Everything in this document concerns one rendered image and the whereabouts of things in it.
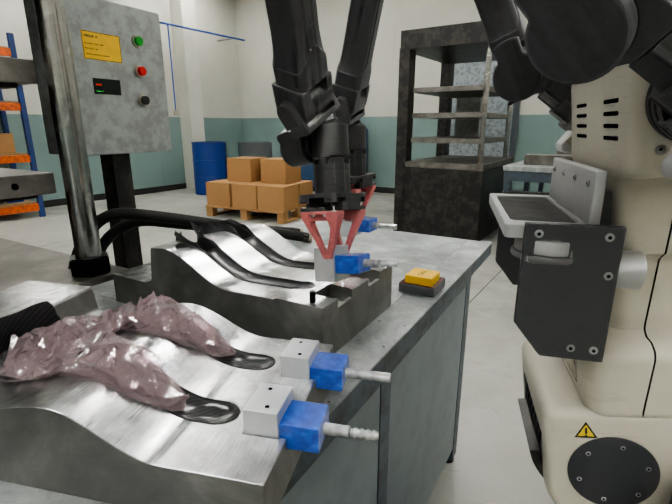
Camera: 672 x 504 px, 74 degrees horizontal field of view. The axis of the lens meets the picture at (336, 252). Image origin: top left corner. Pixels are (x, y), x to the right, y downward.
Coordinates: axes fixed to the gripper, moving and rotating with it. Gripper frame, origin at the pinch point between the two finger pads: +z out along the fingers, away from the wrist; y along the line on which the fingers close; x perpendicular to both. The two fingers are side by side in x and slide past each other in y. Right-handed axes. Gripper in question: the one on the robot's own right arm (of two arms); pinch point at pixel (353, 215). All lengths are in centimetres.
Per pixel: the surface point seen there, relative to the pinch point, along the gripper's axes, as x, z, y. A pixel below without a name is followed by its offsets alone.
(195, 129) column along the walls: -603, -24, -509
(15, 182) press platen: -66, -9, 37
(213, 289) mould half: -7.6, 7.1, 36.4
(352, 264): 16.5, 0.8, 31.0
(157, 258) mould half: -21.2, 3.3, 36.5
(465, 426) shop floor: 12, 96, -69
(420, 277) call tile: 16.4, 12.1, 0.7
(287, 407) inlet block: 22, 9, 56
